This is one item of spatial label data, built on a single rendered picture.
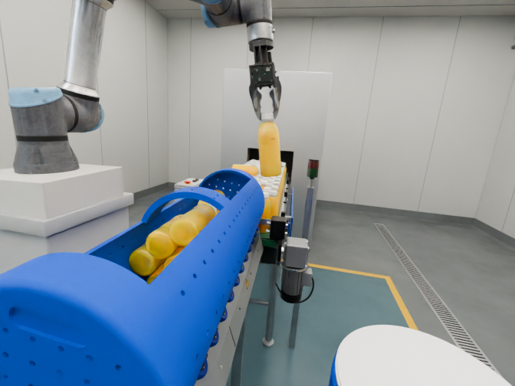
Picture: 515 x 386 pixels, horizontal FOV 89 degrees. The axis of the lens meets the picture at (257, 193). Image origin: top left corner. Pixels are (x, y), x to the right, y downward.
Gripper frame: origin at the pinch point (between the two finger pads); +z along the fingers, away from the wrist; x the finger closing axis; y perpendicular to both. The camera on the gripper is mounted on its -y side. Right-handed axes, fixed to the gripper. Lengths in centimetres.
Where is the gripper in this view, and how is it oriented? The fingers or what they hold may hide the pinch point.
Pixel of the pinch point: (267, 115)
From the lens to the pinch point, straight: 86.9
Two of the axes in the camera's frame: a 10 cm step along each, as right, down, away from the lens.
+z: 0.9, 9.6, 2.5
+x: 9.9, -0.6, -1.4
